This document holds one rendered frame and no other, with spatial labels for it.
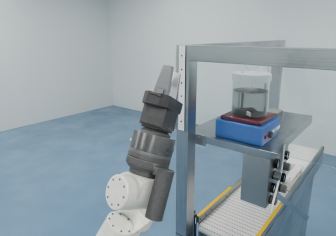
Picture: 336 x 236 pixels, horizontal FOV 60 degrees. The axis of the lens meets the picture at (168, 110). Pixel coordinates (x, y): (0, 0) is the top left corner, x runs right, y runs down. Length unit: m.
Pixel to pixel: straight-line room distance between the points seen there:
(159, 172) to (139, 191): 0.05
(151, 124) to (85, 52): 6.06
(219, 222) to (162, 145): 0.96
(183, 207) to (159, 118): 0.84
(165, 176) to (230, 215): 1.00
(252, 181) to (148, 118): 0.71
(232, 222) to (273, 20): 3.69
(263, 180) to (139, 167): 0.69
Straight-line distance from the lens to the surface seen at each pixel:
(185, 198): 1.32
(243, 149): 1.15
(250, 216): 1.54
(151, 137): 0.56
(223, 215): 1.52
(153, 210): 0.57
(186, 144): 1.21
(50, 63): 6.17
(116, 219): 0.65
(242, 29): 4.93
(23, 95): 5.98
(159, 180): 0.56
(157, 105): 0.54
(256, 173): 1.17
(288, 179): 1.79
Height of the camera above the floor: 1.66
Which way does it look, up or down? 15 degrees down
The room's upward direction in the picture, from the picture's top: straight up
